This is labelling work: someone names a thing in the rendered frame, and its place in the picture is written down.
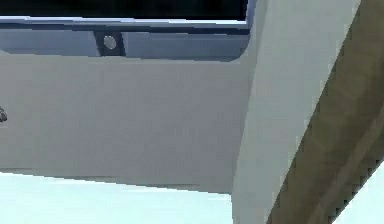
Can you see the round grey window latch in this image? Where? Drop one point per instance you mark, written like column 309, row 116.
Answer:
column 109, row 42

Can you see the small dark grey lump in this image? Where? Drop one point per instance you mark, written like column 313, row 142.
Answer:
column 2, row 115

